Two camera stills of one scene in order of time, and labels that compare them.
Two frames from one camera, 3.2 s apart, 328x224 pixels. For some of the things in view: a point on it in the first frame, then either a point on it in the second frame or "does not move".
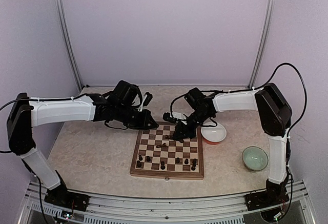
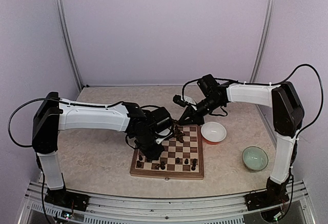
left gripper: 147,117 to 152,154
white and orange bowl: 212,135 does not move
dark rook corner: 193,167 does not move
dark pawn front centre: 162,166 does not move
